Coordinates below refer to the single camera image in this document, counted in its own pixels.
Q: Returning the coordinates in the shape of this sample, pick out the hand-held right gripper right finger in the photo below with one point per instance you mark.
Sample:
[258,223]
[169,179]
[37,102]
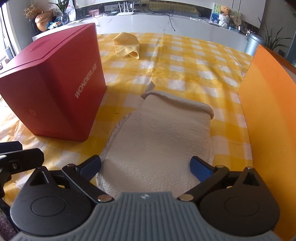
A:
[201,169]

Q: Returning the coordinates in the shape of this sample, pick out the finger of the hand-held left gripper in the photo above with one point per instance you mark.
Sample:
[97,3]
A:
[10,147]
[23,160]

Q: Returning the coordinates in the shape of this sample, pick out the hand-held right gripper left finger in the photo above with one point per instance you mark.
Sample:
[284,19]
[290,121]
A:
[91,165]

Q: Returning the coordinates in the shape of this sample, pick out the cream bath mitt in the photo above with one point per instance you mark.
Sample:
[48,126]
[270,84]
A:
[157,139]

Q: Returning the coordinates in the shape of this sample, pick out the red box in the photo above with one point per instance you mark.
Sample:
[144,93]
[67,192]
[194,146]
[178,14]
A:
[46,81]

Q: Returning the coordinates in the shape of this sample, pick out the orange cardboard box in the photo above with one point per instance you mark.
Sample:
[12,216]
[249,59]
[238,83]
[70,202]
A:
[266,115]

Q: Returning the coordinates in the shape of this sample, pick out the purple rug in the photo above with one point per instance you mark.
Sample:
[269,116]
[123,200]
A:
[5,222]

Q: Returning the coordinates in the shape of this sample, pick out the yellow checkered blanket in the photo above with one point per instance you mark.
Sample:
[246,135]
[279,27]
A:
[185,69]

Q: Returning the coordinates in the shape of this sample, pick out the yellow cloth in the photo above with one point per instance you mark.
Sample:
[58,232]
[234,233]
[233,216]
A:
[126,44]

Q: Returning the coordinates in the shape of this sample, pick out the golden acorn jar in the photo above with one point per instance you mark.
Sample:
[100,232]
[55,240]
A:
[43,22]

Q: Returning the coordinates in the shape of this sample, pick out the silver trash can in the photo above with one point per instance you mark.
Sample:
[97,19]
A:
[254,44]

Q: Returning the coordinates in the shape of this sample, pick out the dried flower bunch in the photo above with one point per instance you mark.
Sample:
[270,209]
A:
[32,11]

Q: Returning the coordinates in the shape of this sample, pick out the glass vase with plant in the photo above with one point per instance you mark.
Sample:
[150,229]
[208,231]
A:
[64,17]

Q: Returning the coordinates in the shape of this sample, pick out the long-leaf potted plant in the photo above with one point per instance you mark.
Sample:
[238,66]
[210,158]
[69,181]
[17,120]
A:
[274,39]

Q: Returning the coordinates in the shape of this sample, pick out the round paper fan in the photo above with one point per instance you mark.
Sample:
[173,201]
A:
[236,23]

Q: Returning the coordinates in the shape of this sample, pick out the white marble television console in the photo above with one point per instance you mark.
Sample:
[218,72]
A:
[150,23]

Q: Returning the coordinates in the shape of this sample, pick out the white wifi router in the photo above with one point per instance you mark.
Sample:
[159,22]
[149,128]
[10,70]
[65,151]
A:
[126,12]

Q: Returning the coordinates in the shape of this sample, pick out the green picture card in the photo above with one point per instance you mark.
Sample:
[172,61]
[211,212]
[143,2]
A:
[215,12]

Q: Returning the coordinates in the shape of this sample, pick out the brown teddy bear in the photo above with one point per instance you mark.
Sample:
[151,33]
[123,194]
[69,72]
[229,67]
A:
[224,14]

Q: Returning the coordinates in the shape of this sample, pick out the pink photo frame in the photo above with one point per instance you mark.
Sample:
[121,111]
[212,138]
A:
[93,12]

